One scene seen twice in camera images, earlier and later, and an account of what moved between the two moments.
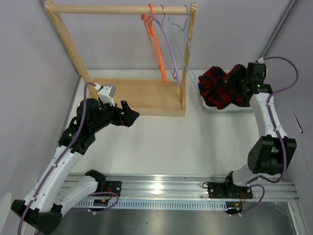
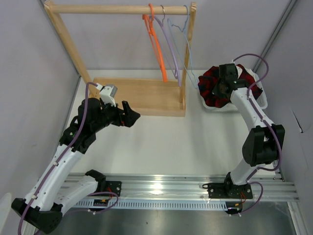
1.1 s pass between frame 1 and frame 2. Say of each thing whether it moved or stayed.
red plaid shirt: stayed
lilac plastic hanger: stayed
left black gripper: stayed
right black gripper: moved
